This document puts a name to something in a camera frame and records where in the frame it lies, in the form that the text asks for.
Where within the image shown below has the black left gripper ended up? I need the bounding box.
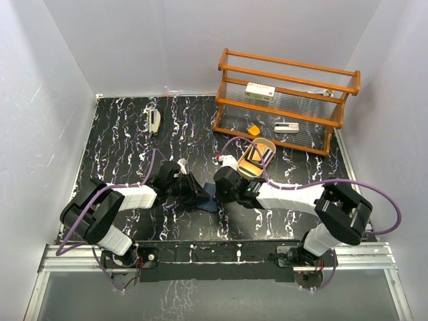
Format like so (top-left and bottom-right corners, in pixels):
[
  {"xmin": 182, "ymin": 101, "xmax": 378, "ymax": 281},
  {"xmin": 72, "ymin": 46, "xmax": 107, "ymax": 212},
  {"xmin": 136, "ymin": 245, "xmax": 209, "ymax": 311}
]
[{"xmin": 167, "ymin": 172, "xmax": 209, "ymax": 204}]

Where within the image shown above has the blue card holder wallet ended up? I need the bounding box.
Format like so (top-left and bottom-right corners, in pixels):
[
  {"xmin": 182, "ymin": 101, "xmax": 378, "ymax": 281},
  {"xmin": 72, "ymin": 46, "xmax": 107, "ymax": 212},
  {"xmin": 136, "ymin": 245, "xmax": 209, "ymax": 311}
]
[{"xmin": 196, "ymin": 182, "xmax": 220, "ymax": 212}]

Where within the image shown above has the stack of silver cards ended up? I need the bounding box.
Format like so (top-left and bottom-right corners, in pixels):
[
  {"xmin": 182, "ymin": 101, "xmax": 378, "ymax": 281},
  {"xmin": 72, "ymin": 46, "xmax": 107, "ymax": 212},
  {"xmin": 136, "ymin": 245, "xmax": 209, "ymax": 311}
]
[{"xmin": 247, "ymin": 143, "xmax": 274, "ymax": 168}]

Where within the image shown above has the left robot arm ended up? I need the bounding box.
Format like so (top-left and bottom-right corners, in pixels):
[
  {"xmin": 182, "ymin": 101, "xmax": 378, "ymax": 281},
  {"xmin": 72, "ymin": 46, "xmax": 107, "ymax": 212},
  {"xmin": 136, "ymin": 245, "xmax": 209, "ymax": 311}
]
[{"xmin": 60, "ymin": 161, "xmax": 211, "ymax": 267}]

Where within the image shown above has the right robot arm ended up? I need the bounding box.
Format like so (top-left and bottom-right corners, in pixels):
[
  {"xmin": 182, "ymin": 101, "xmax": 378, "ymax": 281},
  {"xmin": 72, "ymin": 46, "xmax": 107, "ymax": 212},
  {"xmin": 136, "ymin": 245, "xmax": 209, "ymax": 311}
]
[{"xmin": 214, "ymin": 167, "xmax": 372, "ymax": 265}]

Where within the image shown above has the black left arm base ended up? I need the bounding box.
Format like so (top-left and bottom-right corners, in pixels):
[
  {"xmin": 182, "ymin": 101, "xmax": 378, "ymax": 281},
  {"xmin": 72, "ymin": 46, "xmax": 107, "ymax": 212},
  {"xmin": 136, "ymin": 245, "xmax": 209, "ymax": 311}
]
[{"xmin": 92, "ymin": 243, "xmax": 159, "ymax": 293}]

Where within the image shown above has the beige oval card tray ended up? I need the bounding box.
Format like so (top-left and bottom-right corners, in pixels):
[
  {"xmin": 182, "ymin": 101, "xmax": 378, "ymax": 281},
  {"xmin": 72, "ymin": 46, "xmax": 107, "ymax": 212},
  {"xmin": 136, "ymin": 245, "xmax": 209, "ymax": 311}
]
[{"xmin": 237, "ymin": 138, "xmax": 276, "ymax": 179}]

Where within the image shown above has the yellow and grey tape measure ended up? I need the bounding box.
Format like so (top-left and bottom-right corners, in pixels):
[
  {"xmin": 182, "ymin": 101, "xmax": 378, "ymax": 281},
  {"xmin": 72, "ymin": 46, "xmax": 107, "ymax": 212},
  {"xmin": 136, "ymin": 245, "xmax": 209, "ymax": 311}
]
[{"xmin": 247, "ymin": 124, "xmax": 261, "ymax": 136}]

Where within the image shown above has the white small stapler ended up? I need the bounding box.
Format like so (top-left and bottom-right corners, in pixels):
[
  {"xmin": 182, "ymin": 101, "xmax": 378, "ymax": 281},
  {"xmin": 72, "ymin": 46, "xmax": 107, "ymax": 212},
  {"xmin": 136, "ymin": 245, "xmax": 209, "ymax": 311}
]
[{"xmin": 274, "ymin": 122, "xmax": 300, "ymax": 134}]

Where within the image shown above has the white and black stapler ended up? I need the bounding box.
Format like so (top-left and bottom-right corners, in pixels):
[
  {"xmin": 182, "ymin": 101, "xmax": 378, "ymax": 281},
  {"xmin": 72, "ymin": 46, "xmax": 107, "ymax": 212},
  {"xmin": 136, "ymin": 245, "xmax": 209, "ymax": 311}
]
[{"xmin": 148, "ymin": 108, "xmax": 161, "ymax": 135}]

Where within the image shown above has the white red small box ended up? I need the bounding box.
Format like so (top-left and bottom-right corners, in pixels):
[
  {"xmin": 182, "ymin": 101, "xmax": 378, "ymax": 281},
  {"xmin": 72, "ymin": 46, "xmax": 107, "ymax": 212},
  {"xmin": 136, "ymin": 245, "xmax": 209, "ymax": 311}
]
[{"xmin": 245, "ymin": 82, "xmax": 276, "ymax": 102}]

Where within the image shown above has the orange wooden shelf rack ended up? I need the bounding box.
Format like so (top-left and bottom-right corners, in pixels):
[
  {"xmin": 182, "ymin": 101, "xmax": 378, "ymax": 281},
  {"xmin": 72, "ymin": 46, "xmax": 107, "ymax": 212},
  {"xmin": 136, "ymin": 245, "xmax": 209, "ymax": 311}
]
[{"xmin": 213, "ymin": 48, "xmax": 361, "ymax": 156}]

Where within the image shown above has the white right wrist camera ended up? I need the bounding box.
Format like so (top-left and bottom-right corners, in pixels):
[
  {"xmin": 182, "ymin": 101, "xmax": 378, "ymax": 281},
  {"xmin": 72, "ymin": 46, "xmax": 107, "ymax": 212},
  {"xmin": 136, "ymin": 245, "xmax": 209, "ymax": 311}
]
[{"xmin": 217, "ymin": 154, "xmax": 237, "ymax": 171}]

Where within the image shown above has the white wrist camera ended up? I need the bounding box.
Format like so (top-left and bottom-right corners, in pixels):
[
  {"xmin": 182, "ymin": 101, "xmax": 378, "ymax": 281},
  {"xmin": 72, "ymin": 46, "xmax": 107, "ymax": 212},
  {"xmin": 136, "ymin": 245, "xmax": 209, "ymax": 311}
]
[
  {"xmin": 217, "ymin": 154, "xmax": 237, "ymax": 171},
  {"xmin": 177, "ymin": 158, "xmax": 188, "ymax": 175}
]

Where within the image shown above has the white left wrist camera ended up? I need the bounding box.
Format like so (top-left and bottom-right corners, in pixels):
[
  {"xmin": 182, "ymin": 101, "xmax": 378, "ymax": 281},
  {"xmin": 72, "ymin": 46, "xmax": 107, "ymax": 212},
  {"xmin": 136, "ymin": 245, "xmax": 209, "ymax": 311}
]
[{"xmin": 177, "ymin": 158, "xmax": 188, "ymax": 175}]

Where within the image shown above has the aluminium front rail frame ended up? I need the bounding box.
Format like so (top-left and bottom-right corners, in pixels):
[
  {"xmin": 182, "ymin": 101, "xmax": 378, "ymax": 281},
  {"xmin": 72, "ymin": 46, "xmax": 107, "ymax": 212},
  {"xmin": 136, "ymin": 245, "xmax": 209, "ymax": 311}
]
[{"xmin": 25, "ymin": 241, "xmax": 413, "ymax": 320}]

